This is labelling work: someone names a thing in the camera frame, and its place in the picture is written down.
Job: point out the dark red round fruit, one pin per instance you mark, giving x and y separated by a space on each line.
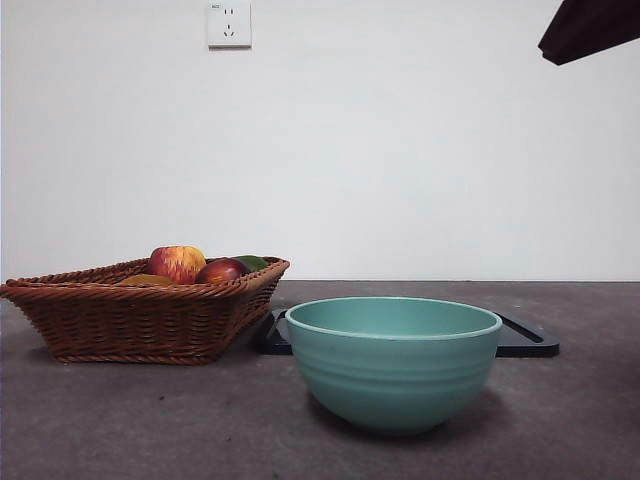
222 272

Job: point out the teal ribbed bowl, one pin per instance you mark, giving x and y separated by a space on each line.
395 375

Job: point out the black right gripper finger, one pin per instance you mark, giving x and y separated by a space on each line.
595 27

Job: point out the brown wicker basket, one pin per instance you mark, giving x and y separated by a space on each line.
125 325

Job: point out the green fruit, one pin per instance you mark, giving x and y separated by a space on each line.
256 262

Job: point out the white wall socket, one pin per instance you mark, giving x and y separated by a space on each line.
230 25

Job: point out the black rectangular tray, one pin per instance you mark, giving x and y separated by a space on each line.
530 345

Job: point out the red yellow apple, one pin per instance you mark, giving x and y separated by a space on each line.
175 265

